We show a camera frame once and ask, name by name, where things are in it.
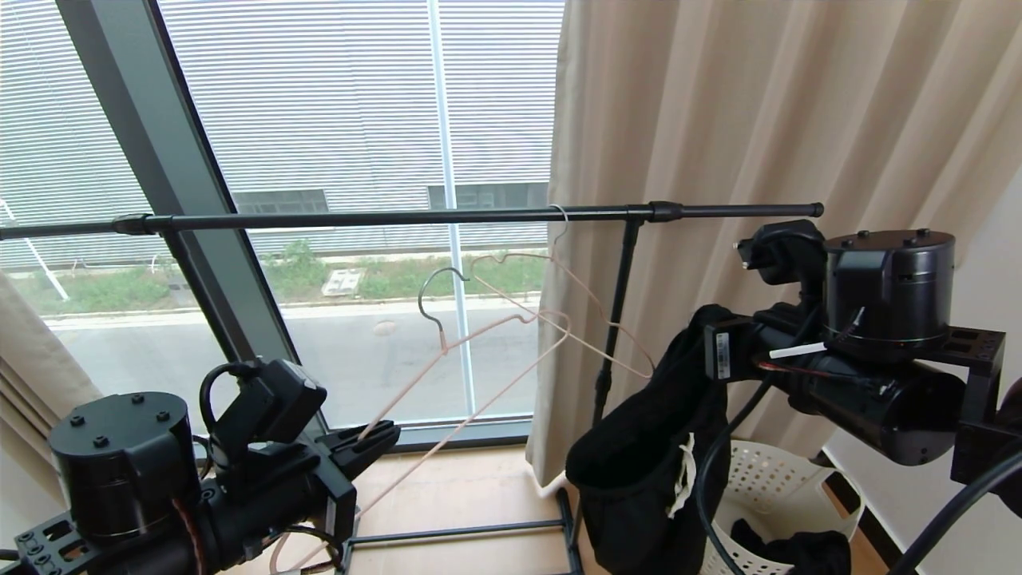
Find white laundry basket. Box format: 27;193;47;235
703;439;867;575

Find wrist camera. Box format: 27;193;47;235
198;359;328;480
735;220;829;287

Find black clothes rack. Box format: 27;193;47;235
0;201;825;575

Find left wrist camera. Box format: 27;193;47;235
198;359;328;480

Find pink clothes hanger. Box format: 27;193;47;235
270;268;572;575
469;205;656;381

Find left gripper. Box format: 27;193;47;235
194;420;401;573

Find black shorts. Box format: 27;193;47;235
565;303;731;575

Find black cable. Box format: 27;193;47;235
888;450;1022;575
695;375;775;575

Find beige curtain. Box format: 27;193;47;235
527;0;1022;488
0;272;105;496

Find window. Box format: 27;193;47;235
0;0;568;448

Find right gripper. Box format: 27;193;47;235
704;307;968;466

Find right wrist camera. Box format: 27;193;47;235
735;220;829;287

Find heap of clothes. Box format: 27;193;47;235
731;519;852;575

